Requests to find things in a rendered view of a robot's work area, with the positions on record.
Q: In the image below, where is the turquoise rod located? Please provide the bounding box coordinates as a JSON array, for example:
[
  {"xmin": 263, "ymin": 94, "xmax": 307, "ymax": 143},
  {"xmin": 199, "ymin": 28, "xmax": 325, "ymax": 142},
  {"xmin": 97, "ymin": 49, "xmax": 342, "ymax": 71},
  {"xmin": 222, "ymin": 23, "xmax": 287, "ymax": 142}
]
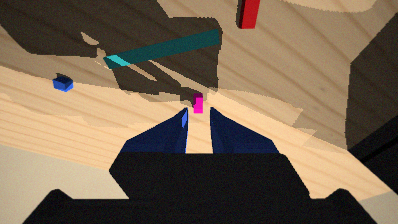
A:
[{"xmin": 103, "ymin": 29, "xmax": 220, "ymax": 69}]

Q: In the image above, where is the magenta rod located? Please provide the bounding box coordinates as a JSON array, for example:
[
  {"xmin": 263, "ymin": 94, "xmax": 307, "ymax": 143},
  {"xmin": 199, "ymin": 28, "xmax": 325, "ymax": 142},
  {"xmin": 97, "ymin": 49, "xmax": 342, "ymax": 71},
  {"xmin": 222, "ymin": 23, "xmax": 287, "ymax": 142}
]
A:
[{"xmin": 193, "ymin": 93, "xmax": 203, "ymax": 113}]

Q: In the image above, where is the red rod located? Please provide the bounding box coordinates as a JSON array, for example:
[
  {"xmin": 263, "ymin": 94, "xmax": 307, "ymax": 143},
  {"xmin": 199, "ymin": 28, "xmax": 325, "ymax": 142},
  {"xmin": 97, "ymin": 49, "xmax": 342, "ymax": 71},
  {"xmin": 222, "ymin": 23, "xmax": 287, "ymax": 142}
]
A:
[{"xmin": 239, "ymin": 0, "xmax": 260, "ymax": 29}]

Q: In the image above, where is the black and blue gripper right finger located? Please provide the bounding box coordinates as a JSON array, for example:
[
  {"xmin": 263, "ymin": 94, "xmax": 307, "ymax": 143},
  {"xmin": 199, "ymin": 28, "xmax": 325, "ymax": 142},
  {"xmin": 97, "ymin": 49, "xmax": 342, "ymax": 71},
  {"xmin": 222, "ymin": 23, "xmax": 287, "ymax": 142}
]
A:
[{"xmin": 210, "ymin": 107, "xmax": 280, "ymax": 153}]

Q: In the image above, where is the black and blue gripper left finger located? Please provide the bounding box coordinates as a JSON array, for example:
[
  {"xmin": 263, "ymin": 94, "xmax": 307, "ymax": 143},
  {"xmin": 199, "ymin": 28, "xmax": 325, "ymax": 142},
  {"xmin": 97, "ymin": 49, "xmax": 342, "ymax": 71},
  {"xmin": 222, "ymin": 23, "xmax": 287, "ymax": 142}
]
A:
[{"xmin": 119, "ymin": 107, "xmax": 189, "ymax": 153}]

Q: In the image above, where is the small blue block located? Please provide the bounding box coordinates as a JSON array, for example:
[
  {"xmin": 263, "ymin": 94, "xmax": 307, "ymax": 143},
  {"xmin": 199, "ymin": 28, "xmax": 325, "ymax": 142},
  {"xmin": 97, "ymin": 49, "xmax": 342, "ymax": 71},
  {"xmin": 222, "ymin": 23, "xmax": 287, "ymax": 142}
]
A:
[{"xmin": 52, "ymin": 76, "xmax": 73, "ymax": 92}]

